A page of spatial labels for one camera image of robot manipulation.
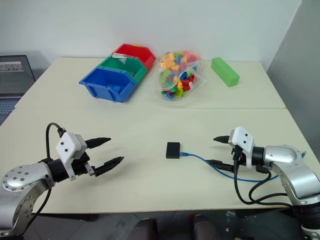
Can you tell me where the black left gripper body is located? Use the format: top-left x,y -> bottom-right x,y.
70,150 -> 97,179

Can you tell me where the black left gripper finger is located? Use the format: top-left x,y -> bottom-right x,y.
85,136 -> 112,150
94,156 -> 125,178

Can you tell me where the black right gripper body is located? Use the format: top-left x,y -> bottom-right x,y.
230,145 -> 248,167

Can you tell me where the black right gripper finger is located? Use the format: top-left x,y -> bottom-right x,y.
212,135 -> 230,145
205,159 -> 236,174

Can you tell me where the small black box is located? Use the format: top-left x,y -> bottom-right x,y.
165,141 -> 181,159

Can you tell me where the blue plastic storage bin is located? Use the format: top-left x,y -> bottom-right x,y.
78,67 -> 137,103

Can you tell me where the dark rounded shape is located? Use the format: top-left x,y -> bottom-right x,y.
190,213 -> 219,240
131,218 -> 159,240

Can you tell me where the green rectangular block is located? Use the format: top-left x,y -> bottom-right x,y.
211,56 -> 241,88

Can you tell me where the clear bag of toy bricks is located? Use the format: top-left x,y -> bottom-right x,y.
156,49 -> 208,104

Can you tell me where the green plastic storage bin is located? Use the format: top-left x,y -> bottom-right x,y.
97,54 -> 148,85

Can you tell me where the red plastic storage bin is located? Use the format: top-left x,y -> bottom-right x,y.
112,43 -> 157,71

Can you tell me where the grey laptop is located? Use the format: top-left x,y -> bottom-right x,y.
0,54 -> 36,122

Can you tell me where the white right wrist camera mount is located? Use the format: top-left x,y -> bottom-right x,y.
228,126 -> 256,169

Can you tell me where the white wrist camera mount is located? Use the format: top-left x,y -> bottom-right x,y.
55,131 -> 88,181
228,126 -> 256,169

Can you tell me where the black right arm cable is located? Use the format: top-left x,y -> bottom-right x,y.
232,146 -> 294,208

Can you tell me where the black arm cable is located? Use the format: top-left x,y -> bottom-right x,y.
232,146 -> 294,208
31,122 -> 67,219

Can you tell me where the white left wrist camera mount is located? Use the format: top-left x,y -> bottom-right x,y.
55,131 -> 88,181

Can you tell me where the blue cable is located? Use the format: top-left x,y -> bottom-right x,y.
179,150 -> 307,182

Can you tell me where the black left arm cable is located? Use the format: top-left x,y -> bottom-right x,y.
31,122 -> 67,219

